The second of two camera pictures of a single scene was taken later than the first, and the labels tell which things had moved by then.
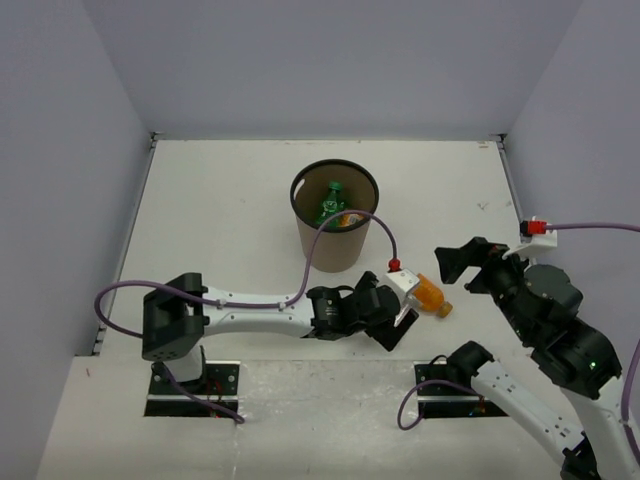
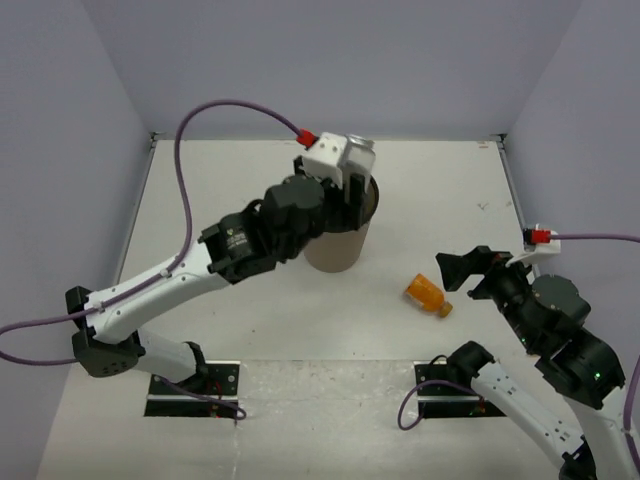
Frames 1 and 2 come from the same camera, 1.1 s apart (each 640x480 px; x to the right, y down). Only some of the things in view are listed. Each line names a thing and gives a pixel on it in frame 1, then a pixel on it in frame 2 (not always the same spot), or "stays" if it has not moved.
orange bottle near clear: [431, 297] stays
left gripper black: [387, 335] to [349, 214]
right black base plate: [439, 395] stays
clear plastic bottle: [410, 302] to [358, 157]
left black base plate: [219, 386] stays
